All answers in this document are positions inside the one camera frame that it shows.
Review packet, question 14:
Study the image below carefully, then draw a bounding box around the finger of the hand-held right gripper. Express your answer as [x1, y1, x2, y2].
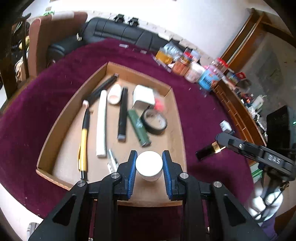
[215, 133, 265, 161]

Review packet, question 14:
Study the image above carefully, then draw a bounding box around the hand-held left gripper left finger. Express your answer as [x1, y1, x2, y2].
[28, 150, 138, 241]

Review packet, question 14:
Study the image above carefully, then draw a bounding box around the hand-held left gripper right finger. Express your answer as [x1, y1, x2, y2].
[162, 150, 270, 241]

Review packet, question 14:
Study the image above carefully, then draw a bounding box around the plain white round jar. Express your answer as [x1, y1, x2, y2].
[135, 151, 163, 182]

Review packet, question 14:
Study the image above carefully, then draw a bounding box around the black lipstick tube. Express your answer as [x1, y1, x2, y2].
[195, 141, 226, 161]

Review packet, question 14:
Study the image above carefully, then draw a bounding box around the black tape roll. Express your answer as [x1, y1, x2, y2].
[141, 108, 168, 135]

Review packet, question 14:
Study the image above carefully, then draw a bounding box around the yellow black mechanical pencil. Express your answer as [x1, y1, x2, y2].
[77, 100, 91, 181]

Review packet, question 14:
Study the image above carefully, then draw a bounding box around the white tube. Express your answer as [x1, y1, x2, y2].
[96, 90, 108, 158]

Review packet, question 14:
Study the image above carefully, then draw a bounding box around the long black tube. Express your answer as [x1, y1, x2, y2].
[117, 87, 129, 142]

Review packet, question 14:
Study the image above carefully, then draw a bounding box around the cardboard box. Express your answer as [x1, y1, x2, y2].
[36, 61, 188, 207]

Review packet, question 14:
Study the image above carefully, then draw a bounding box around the person's right forearm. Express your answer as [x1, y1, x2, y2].
[259, 215, 278, 241]

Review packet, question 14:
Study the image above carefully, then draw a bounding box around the person's right hand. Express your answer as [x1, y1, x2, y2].
[248, 178, 284, 220]

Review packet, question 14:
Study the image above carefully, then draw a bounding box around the green white box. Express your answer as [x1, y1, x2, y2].
[252, 166, 264, 184]

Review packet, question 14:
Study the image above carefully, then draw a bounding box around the small white box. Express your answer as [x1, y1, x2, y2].
[220, 120, 233, 131]

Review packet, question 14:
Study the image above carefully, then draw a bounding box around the wooden cabinet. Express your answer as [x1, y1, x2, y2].
[211, 8, 296, 167]

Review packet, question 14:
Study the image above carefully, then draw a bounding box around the white water bottle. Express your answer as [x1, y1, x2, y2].
[252, 95, 264, 109]

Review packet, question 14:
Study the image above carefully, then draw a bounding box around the colourful printed box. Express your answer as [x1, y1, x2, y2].
[225, 71, 240, 85]

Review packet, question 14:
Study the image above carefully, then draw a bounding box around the pink packaged item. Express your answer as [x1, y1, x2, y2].
[153, 93, 166, 112]

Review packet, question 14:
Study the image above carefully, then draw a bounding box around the blue label jar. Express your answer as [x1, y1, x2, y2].
[198, 67, 220, 91]

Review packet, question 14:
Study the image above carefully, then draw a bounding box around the white power adapter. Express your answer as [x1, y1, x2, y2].
[132, 85, 156, 109]

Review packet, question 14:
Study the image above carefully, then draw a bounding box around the clear jar with red lid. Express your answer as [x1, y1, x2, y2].
[211, 58, 229, 75]

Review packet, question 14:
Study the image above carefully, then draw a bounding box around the white bottle with orange cap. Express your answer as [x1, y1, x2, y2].
[107, 83, 122, 105]

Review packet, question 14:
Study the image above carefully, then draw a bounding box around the white plastic jar with label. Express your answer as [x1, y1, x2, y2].
[185, 63, 205, 82]

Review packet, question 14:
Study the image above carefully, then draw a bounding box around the long black marker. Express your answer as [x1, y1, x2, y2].
[88, 73, 119, 106]

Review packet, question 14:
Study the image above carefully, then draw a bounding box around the orange label jar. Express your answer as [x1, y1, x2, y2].
[172, 58, 191, 76]

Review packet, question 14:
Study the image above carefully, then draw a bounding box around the clear plastic bag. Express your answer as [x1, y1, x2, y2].
[163, 43, 182, 58]

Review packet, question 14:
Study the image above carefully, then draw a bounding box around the yellow tape roll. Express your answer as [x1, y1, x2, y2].
[155, 50, 173, 64]

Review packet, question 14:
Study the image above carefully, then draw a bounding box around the black leather sofa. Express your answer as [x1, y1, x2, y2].
[47, 17, 188, 67]

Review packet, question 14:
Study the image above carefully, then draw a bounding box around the brown chair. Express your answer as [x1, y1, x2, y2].
[29, 11, 88, 78]

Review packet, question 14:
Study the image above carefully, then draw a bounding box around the dark cluttered rack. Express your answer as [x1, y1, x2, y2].
[0, 14, 30, 98]

